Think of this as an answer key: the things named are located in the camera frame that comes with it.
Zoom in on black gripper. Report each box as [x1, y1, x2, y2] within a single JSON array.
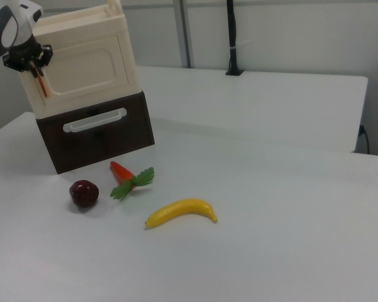
[[2, 39, 54, 99]]

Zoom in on cream cabinet door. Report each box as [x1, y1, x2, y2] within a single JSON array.
[[39, 35, 130, 99]]

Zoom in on cream plastic cabinet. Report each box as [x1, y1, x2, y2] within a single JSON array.
[[18, 0, 141, 119]]

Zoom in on dark brown wooden drawer box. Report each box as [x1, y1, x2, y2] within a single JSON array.
[[35, 91, 156, 175]]

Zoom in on red toy apple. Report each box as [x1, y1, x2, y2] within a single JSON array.
[[69, 179, 100, 208]]

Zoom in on orange toy carrot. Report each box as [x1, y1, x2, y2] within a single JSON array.
[[109, 160, 156, 201]]

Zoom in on yellow toy banana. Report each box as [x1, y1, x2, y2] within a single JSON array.
[[144, 198, 219, 230]]

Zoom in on white drawer handle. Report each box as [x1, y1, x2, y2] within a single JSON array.
[[62, 108, 127, 133]]

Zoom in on black camera stand pole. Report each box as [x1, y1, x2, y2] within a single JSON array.
[[225, 0, 246, 77]]

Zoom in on black power cable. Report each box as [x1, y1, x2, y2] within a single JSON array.
[[358, 124, 371, 155]]

